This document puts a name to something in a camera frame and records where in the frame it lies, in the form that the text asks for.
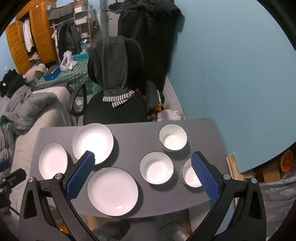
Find cardboard box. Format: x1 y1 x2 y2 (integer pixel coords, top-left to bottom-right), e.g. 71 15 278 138
240 160 282 183

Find colourful packets pile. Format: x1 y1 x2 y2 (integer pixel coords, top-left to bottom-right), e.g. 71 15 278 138
148 104 164 121

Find black hanging coats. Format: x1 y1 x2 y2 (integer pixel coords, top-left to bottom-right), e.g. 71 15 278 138
117 0 183 98

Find blue crate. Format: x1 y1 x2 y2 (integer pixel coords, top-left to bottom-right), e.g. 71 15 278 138
73 53 89 62

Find black clothes pile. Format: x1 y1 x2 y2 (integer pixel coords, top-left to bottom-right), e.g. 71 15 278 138
0 69 27 98

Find white plate with dark rim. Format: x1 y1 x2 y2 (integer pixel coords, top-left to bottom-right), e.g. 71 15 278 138
72 123 114 165
38 143 68 180
87 167 139 217

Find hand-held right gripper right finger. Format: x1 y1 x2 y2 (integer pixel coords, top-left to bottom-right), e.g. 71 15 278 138
190 151 269 241

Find green checkered tablecloth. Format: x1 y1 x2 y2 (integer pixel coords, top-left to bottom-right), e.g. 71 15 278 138
35 59 102 95

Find dark grey striped-hem sweater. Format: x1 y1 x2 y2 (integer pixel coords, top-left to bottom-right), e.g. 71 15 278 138
89 36 136 108

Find blue flat box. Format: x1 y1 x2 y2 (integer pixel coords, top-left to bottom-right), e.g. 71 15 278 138
43 65 62 81

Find wooden board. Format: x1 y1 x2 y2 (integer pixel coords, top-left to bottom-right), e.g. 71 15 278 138
227 154 244 181

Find white hanging garment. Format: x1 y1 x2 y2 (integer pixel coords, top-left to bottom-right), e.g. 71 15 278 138
22 19 35 52

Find dark clothes on rack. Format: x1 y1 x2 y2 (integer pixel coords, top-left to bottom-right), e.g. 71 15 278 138
52 21 81 63

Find grey door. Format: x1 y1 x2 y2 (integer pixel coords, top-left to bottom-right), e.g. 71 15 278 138
99 0 121 44

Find white round container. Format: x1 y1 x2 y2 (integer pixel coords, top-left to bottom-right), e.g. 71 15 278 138
162 226 189 241

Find black office chair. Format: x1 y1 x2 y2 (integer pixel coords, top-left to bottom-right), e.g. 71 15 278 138
68 37 160 126

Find orange round basket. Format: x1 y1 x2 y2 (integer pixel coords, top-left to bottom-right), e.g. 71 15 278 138
280 149 295 172

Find white crumpled bag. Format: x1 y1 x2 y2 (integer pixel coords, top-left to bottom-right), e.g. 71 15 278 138
157 109 182 121

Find orange wooden wardrobe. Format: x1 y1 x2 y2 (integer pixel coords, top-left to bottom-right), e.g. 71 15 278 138
5 0 58 75

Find beige clothes pile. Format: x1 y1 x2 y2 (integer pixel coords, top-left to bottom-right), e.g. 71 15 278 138
23 64 48 82

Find white plastic bag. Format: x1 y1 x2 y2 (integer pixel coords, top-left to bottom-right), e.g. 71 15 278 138
60 50 78 72

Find white bowl with dark rim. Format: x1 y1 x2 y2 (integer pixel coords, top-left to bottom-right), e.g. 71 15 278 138
139 151 174 185
181 158 204 188
159 124 187 152

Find grey duvet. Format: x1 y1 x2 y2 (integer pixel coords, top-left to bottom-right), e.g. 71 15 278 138
0 86 58 135

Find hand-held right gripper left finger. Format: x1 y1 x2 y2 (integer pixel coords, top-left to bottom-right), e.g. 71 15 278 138
18 150 100 241

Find grey plastic sheet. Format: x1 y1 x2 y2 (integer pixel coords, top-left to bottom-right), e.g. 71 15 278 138
258 171 294 239

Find wooden shelf unit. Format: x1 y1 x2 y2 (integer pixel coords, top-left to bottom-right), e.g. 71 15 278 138
73 0 92 47

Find grey bed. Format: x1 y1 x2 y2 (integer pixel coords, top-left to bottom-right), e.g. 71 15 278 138
9 87 79 209

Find striped grey cloth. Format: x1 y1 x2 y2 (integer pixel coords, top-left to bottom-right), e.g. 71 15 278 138
0 126 11 160

